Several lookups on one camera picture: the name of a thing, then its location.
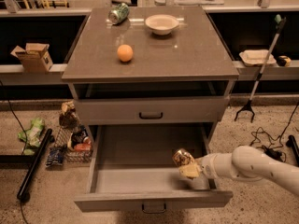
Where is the black cable left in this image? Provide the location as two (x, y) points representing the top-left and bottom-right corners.
(0, 81), (30, 224)

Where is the wire basket with snacks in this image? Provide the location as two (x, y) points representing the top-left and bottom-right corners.
(55, 125), (93, 163)

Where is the closed grey upper drawer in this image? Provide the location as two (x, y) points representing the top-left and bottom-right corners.
(74, 97), (229, 125)

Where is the black power adapter cable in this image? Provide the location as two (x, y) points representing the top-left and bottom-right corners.
(237, 103), (299, 163)

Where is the orange patterned soda can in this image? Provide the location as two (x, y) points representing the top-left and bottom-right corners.
(172, 148), (194, 167)

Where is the orange ball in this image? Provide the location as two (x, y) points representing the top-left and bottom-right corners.
(117, 45), (134, 63)

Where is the open grey lower drawer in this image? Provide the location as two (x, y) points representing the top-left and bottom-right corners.
(74, 123), (233, 214)

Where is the green soda can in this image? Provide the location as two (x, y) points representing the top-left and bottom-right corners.
(108, 3), (129, 24)

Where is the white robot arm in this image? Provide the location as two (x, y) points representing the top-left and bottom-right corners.
(173, 146), (299, 196)

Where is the yellow tape measure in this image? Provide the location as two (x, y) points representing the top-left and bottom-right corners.
(277, 56), (292, 67)

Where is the green chip bag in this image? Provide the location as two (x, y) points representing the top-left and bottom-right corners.
(18, 118), (45, 156)

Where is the white foam tray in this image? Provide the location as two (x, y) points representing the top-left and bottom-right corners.
(239, 49), (268, 66)

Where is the black floor bar right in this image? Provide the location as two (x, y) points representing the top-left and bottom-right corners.
(286, 135), (299, 166)

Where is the grey drawer cabinet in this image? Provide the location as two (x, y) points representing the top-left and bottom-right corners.
(61, 5), (240, 133)

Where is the open cardboard box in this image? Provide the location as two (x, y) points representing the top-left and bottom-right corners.
(10, 43), (53, 73)

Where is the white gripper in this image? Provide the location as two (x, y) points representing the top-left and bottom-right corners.
(178, 154), (218, 179)

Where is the white ceramic bowl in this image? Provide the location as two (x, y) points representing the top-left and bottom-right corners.
(145, 14), (179, 35)

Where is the blue snack packet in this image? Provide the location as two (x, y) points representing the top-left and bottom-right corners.
(46, 147), (64, 167)

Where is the black floor bar left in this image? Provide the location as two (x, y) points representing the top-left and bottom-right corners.
(17, 129), (52, 203)

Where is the black floor bar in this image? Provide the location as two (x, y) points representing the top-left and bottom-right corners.
(286, 135), (299, 166)
(17, 129), (52, 203)

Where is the brown snack bag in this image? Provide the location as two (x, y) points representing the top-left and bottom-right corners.
(59, 101), (79, 129)

